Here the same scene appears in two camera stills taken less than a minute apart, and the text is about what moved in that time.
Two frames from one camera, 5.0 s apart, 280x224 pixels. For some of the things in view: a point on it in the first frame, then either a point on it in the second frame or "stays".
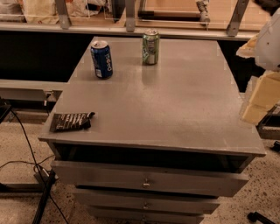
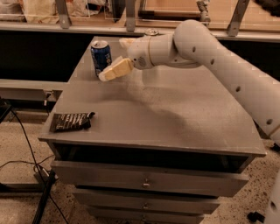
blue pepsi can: [102, 60] stays
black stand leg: [44, 197] stays
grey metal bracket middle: [130, 15] stays
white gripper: [269, 46] → [138, 52]
